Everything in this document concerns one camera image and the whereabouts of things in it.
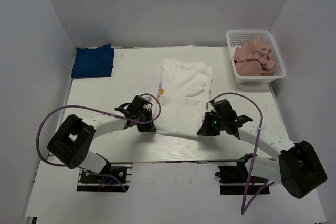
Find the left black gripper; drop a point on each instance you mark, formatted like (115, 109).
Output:
(149, 127)

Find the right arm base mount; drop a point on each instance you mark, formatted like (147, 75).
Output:
(232, 181)

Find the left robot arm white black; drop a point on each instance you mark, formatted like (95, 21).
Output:
(71, 142)

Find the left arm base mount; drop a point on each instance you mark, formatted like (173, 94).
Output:
(118, 181)

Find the white printed t-shirt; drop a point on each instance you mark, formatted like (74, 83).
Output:
(183, 94)

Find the white plastic mesh basket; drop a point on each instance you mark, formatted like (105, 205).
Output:
(238, 38)

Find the folded blue t-shirt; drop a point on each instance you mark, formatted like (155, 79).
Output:
(93, 62)

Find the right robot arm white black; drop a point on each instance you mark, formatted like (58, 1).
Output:
(296, 166)

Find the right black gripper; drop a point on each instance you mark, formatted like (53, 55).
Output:
(206, 129)

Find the pink t-shirt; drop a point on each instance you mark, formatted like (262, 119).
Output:
(254, 58)

